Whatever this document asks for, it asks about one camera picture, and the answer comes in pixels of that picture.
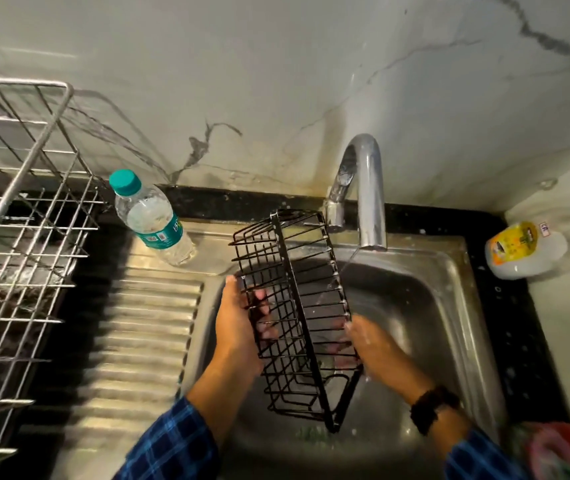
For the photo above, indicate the white bottle yellow label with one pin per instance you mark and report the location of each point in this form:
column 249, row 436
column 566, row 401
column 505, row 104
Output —
column 522, row 249

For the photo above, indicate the plastic water bottle teal cap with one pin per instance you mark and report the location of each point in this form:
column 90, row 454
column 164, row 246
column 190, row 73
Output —
column 152, row 219

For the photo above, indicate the person's right hand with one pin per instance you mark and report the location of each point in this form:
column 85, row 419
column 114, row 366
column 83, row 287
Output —
column 377, row 347

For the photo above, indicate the person's left forearm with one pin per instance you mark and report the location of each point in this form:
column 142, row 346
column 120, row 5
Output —
column 205, row 419

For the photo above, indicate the person's left fingers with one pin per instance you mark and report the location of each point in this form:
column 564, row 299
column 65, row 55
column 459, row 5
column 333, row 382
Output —
column 263, row 314

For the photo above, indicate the red and green scrub pad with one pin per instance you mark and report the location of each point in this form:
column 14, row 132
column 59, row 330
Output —
column 559, row 452

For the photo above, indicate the person's right forearm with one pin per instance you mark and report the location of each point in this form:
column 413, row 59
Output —
column 457, row 434

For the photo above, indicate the person's left hand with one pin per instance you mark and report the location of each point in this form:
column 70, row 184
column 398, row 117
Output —
column 235, row 324

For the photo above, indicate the person's right fingers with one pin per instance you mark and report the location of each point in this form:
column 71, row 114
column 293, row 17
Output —
column 341, row 347

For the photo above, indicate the black wristband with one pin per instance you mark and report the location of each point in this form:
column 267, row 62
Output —
column 429, row 408

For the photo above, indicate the stainless steel sink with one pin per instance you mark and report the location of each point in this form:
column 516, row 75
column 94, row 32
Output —
column 275, row 354

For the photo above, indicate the chrome sink faucet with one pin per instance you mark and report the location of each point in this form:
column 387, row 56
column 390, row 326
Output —
column 362, row 194

